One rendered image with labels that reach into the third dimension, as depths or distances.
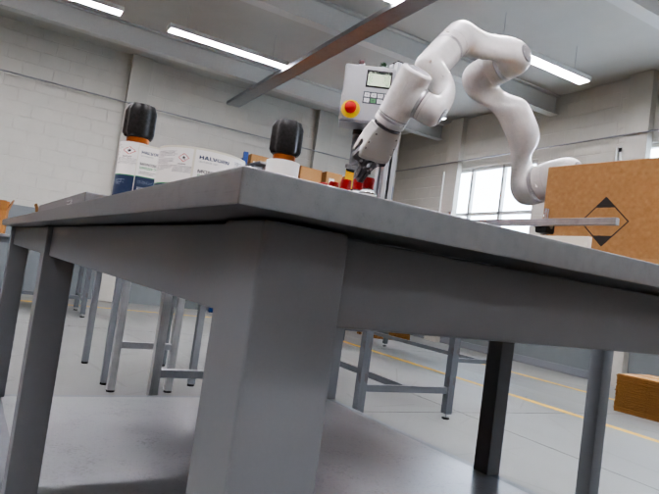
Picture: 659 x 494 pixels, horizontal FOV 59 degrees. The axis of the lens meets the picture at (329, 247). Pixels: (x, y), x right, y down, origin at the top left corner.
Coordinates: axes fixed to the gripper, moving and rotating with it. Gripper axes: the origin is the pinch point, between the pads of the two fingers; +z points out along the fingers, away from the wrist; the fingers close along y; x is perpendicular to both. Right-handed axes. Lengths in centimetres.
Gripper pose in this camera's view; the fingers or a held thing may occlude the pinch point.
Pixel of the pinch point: (361, 173)
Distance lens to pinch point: 161.7
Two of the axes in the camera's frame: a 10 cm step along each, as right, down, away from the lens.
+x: 3.2, 6.2, -7.2
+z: -4.3, 7.7, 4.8
